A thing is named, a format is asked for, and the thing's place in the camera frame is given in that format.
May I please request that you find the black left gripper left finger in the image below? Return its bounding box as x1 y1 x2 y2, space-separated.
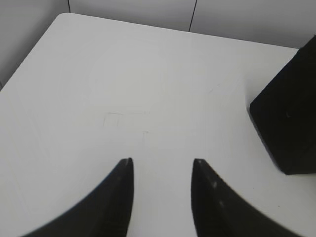
27 158 134 237

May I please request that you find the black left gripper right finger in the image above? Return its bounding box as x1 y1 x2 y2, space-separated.
192 158 296 237

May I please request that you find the black canvas tote bag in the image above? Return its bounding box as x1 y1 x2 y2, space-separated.
249 38 316 175

